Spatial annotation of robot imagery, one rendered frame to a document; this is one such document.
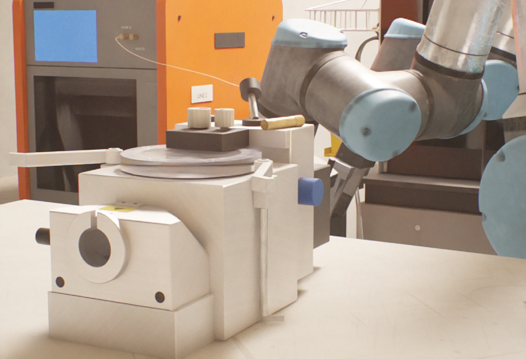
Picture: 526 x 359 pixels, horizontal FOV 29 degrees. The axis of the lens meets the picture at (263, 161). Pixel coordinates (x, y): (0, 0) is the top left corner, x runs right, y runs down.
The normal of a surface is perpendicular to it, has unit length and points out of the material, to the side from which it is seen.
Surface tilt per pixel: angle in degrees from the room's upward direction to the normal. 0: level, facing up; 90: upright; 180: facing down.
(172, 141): 90
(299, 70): 70
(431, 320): 0
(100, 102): 90
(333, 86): 66
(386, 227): 90
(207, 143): 90
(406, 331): 0
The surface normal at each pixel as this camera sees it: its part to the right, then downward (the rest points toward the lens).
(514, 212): -0.75, 0.18
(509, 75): -0.05, 0.22
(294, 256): 0.89, 0.07
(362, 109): -0.52, -0.29
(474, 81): 0.57, 0.47
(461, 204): -0.50, 0.12
